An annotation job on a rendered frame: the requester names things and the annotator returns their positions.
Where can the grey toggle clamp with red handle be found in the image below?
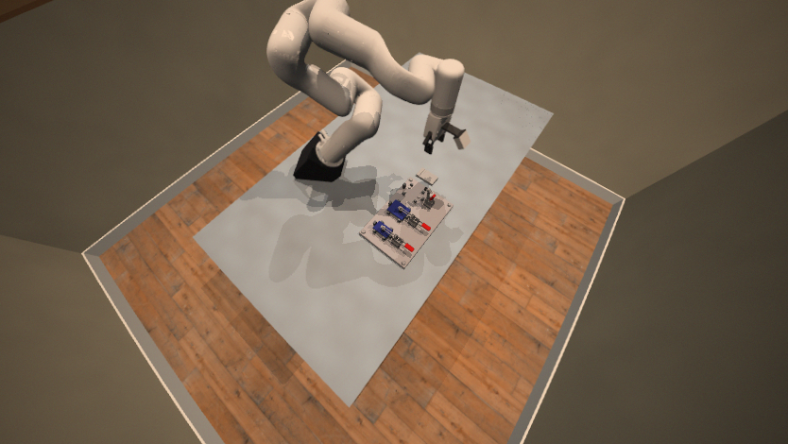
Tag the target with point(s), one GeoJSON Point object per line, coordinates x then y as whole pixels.
{"type": "Point", "coordinates": [395, 241]}

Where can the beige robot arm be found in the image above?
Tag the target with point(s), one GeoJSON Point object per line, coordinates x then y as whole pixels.
{"type": "Point", "coordinates": [332, 29]}

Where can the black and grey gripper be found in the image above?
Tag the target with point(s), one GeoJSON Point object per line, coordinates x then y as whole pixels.
{"type": "Point", "coordinates": [433, 125]}

